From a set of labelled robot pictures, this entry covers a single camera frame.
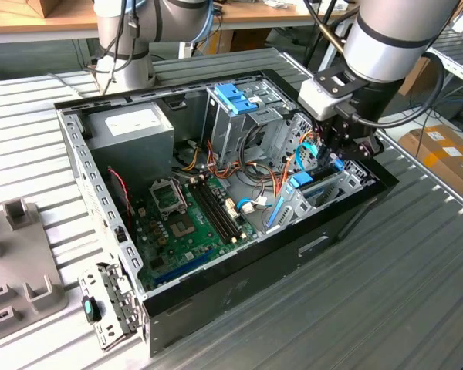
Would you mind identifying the black knob with teal ring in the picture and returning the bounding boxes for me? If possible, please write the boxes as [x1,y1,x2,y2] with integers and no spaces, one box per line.
[80,295,103,323]

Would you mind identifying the grey metal rear bracket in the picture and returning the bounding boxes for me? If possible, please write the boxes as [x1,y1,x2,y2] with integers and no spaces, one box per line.
[76,261,146,352]

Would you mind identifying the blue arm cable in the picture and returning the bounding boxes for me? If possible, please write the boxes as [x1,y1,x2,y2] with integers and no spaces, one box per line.
[122,0,216,44]

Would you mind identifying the grey plastic parts rack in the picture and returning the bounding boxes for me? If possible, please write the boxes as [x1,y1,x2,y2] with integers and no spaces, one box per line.
[0,199,69,345]

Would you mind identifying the black tripod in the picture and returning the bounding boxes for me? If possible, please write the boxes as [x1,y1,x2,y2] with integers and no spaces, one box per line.
[304,22,333,74]

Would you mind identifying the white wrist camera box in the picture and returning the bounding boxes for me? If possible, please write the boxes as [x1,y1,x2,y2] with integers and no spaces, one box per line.
[297,79,352,121]

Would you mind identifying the hard disk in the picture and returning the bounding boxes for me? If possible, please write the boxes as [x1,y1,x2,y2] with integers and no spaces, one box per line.
[268,153,346,229]

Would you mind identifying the grey power supply unit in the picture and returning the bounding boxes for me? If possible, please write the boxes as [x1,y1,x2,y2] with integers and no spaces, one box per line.
[83,102,177,193]

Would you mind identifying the green motherboard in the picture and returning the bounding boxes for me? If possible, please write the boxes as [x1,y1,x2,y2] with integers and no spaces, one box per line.
[133,173,262,292]

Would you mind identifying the short blue wire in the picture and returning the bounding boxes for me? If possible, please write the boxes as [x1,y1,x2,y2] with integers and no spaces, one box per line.
[235,196,273,211]

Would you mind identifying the small brown cardboard box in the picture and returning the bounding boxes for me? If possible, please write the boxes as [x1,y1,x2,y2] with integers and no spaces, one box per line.
[25,0,96,19]

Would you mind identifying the orange black wire bundle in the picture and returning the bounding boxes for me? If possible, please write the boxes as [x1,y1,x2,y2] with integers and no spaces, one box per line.
[206,138,292,200]

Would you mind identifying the blue expansion slot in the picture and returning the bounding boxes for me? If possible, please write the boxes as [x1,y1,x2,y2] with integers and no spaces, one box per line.
[154,250,214,286]

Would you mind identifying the grey metal drive cage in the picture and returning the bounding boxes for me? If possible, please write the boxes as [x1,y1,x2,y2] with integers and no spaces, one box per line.
[200,86,294,167]

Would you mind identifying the black RAM slot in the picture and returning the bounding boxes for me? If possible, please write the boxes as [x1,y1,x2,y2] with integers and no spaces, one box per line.
[203,178,244,238]
[188,183,229,246]
[198,180,239,241]
[193,181,235,244]

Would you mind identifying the white frame slat table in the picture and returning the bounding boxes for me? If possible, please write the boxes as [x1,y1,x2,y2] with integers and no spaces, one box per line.
[426,26,463,113]

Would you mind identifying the black open PC case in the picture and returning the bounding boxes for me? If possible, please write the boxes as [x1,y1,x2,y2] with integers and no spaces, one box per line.
[53,68,400,358]

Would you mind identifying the blue data wire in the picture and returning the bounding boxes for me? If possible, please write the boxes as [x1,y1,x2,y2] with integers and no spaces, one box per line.
[295,141,318,173]

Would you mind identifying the flat brown cardboard sheets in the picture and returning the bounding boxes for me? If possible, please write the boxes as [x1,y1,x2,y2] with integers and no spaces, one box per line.
[399,55,448,97]

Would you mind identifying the perforated metal disk bay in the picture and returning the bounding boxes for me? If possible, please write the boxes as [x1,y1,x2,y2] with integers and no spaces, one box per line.
[262,113,375,236]

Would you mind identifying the CPU socket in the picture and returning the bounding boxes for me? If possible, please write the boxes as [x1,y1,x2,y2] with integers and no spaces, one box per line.
[168,216,197,239]

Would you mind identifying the long wooden desk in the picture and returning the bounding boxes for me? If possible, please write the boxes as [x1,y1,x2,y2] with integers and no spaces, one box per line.
[0,0,362,45]

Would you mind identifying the stacked brown cardboard boxes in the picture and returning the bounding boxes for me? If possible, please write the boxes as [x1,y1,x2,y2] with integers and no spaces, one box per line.
[215,29,271,55]

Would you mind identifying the yellow orange wire bundle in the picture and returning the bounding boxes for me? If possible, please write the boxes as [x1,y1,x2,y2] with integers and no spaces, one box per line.
[181,140,201,173]

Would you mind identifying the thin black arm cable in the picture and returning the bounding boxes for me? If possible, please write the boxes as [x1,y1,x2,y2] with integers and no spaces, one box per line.
[83,0,142,96]

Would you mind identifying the orange red yellow power wire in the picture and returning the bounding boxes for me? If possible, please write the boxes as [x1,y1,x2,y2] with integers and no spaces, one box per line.
[302,129,325,150]

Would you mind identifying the thick black camera cable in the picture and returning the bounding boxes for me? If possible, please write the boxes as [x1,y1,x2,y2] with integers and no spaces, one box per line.
[354,52,447,128]

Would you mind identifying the black camera bracket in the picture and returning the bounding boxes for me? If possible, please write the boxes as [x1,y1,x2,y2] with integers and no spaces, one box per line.
[312,66,371,96]

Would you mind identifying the red twisted fan wire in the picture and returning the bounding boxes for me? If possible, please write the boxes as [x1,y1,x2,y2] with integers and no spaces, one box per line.
[107,165,137,217]

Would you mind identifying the metal socket cover frame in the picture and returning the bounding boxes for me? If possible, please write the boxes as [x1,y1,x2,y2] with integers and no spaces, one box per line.
[149,177,189,216]

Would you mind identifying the taped cardboard shipping box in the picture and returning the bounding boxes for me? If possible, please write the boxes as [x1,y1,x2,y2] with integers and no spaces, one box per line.
[399,125,463,201]

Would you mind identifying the blue plastic drive latch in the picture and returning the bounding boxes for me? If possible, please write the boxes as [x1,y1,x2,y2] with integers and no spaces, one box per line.
[214,84,262,116]

